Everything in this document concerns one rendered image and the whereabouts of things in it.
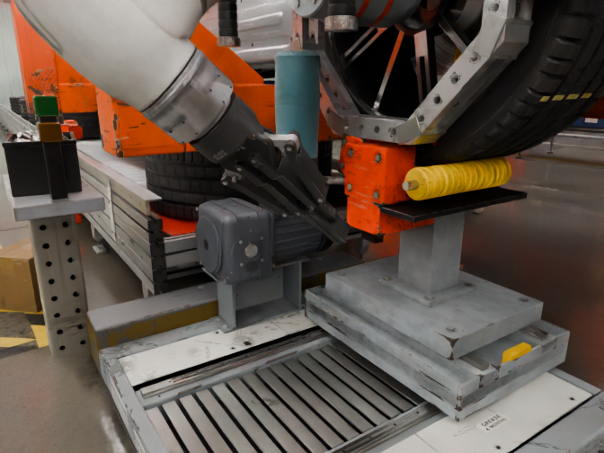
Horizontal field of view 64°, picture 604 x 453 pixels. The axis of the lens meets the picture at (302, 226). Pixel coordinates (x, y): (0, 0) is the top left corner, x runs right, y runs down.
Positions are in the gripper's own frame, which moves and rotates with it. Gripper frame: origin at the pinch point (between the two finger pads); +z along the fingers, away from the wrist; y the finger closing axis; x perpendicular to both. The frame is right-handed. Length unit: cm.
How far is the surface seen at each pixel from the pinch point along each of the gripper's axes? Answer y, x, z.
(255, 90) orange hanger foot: -41, 58, 1
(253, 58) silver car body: -59, 90, 3
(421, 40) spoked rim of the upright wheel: 4.9, 47.4, 7.6
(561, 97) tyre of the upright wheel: 23.5, 32.5, 21.3
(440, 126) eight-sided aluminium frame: 6.3, 28.9, 14.2
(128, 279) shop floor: -125, 33, 23
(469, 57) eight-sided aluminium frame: 16.6, 28.6, 4.6
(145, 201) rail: -71, 30, -1
